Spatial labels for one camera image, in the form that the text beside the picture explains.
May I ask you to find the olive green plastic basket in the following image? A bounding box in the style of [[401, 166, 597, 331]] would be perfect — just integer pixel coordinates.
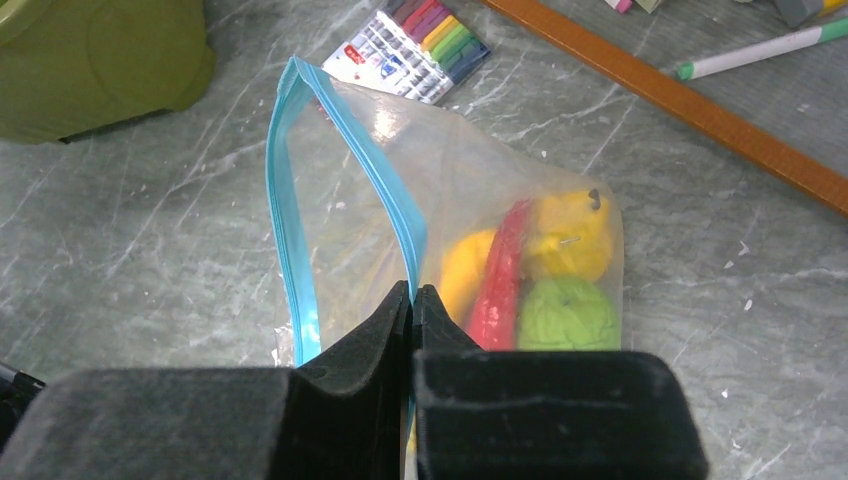
[[1, 0, 216, 144]]

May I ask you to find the green lime toy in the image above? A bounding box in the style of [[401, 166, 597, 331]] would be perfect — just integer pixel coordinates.
[[516, 276, 622, 351]]

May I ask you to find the clear zip bag blue zipper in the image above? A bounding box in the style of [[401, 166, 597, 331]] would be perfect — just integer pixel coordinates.
[[266, 57, 623, 478]]

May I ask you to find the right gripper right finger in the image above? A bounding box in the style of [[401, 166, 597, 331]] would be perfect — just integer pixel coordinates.
[[412, 285, 709, 479]]

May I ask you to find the pack of coloured markers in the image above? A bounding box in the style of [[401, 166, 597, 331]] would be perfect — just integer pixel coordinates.
[[322, 0, 491, 105]]

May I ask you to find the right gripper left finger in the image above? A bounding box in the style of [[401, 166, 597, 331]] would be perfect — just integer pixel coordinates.
[[1, 281, 412, 479]]

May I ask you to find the orange wooden shelf rack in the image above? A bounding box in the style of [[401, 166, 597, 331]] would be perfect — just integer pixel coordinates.
[[483, 0, 847, 216]]

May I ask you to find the white marker pen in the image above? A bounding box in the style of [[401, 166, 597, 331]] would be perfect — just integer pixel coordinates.
[[676, 17, 847, 81]]

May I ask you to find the red chili toy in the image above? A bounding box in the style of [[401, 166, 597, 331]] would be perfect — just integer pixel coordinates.
[[467, 199, 532, 351]]

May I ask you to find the yellow banana toy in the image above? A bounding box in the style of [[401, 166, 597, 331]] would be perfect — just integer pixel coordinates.
[[437, 229, 496, 325]]

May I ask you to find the yellow pear toy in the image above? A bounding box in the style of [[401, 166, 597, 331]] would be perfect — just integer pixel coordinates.
[[524, 188, 613, 282]]

